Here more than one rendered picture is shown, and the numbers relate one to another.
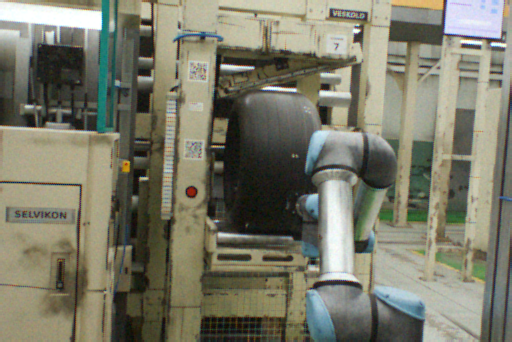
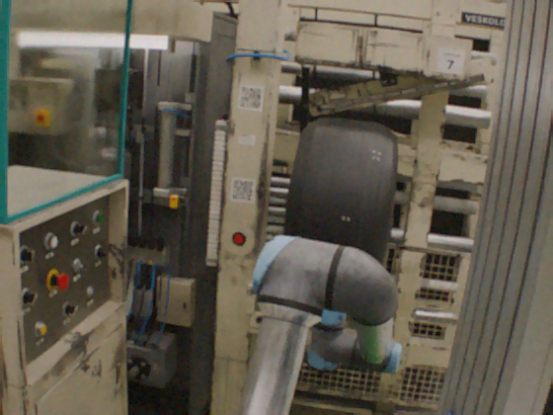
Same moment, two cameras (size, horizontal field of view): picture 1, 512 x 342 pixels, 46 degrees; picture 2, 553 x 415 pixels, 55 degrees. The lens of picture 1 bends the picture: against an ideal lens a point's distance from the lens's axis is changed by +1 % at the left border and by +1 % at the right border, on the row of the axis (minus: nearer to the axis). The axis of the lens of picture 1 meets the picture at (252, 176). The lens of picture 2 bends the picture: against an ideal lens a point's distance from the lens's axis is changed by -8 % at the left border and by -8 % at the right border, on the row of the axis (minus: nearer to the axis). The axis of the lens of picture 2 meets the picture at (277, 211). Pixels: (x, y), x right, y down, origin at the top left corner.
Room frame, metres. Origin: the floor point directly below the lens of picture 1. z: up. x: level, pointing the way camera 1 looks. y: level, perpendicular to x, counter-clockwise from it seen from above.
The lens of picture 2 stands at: (0.64, -0.50, 1.59)
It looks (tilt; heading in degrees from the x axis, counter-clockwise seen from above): 14 degrees down; 21
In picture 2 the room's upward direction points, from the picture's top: 5 degrees clockwise
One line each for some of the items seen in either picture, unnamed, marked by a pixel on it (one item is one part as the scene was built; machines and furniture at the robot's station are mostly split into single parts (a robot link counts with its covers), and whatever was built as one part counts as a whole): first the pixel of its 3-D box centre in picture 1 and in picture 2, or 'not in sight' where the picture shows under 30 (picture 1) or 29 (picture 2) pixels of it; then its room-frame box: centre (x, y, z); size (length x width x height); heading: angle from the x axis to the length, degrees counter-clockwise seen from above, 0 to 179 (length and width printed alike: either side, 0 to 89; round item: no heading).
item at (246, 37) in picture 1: (277, 41); (382, 51); (2.70, -0.07, 1.71); 0.61 x 0.25 x 0.15; 101
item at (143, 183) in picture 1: (141, 258); not in sight; (3.11, 0.55, 0.61); 0.33 x 0.06 x 0.86; 11
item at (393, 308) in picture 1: (394, 319); not in sight; (1.36, -0.35, 0.88); 0.13 x 0.12 x 0.14; 92
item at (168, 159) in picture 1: (169, 155); (219, 194); (2.26, 0.32, 1.19); 0.05 x 0.04 x 0.48; 11
